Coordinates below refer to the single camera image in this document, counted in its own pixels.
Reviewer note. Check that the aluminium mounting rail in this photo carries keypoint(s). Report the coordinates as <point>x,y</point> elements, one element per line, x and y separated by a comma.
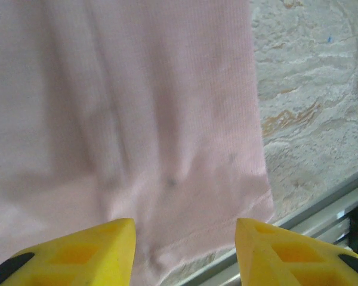
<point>316,214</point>

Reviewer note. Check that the pink tank top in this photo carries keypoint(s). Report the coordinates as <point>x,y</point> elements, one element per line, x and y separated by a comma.
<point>137,89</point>

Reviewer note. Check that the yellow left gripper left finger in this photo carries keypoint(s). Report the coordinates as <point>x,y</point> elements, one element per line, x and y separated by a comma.
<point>71,259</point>

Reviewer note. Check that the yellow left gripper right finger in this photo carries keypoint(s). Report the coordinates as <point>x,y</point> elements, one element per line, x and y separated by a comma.
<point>292,262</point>

